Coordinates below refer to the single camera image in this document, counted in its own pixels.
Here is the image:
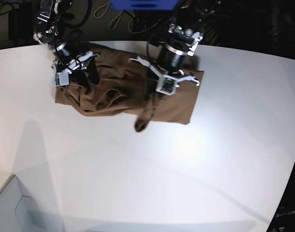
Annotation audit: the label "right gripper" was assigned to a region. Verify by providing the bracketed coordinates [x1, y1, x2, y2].
[54, 45, 100, 88]

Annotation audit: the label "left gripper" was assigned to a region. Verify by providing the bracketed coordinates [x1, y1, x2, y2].
[157, 49, 187, 74]

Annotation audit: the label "brown t-shirt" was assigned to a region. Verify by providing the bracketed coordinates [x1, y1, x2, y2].
[55, 43, 199, 132]

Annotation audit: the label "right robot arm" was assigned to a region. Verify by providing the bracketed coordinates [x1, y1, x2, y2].
[33, 0, 100, 87]

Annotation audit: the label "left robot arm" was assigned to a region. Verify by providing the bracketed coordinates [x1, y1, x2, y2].
[146, 0, 221, 74]

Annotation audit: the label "blue box overhead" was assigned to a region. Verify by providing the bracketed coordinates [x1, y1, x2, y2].
[109, 0, 178, 11]

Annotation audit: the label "white cabinet at corner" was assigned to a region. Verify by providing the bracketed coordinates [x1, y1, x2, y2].
[0, 168, 65, 232]

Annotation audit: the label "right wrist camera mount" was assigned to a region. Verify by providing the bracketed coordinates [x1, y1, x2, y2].
[51, 51, 100, 87]

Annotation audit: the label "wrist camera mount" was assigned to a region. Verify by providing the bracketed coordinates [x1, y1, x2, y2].
[129, 56, 200, 96]
[51, 51, 100, 87]

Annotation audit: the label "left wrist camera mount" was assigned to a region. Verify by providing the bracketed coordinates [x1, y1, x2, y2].
[129, 56, 200, 96]

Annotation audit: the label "white cable loops on floor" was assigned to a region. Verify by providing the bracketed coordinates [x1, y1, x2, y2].
[94, 3, 165, 34]

